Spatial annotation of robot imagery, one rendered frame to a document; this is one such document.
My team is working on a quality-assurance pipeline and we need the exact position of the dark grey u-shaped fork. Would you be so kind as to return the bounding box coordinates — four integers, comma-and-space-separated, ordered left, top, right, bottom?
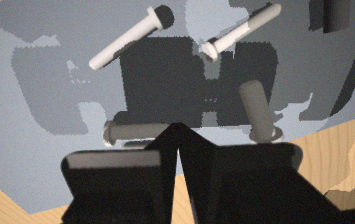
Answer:
323, 0, 351, 33

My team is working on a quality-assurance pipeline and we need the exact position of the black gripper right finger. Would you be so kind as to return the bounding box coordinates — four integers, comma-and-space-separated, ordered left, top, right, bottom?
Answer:
177, 123, 303, 224

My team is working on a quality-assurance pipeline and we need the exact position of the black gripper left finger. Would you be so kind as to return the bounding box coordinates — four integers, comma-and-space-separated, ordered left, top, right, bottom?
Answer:
61, 123, 178, 224

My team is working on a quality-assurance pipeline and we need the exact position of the grey flat slab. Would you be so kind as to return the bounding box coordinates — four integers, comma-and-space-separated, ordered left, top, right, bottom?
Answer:
0, 0, 355, 214

